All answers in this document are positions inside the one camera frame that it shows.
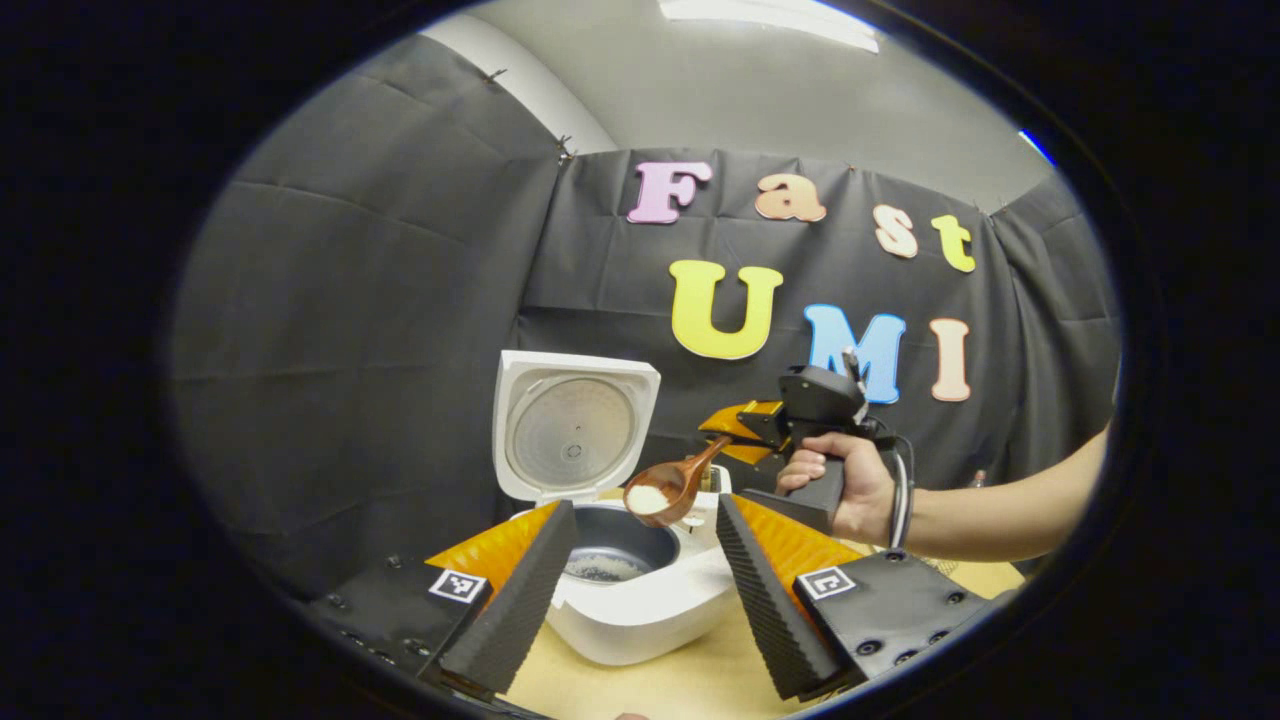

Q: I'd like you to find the brown wooden spoon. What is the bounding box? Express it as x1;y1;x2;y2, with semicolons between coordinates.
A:
623;433;734;529

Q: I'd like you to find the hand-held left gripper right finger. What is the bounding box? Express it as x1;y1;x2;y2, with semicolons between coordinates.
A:
715;494;1001;704

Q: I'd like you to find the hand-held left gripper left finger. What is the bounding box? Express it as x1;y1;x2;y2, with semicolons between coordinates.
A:
300;500;579;701

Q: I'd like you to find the black backdrop cloth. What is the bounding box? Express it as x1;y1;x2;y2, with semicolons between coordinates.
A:
170;30;1123;601

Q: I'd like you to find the white rice cooker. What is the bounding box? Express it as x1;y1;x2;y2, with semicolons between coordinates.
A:
492;350;741;666

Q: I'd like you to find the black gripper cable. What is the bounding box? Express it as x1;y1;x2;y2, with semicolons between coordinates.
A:
862;415;917;550

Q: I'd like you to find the long ceiling light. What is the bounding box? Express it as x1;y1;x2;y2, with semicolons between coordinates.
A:
660;0;881;54

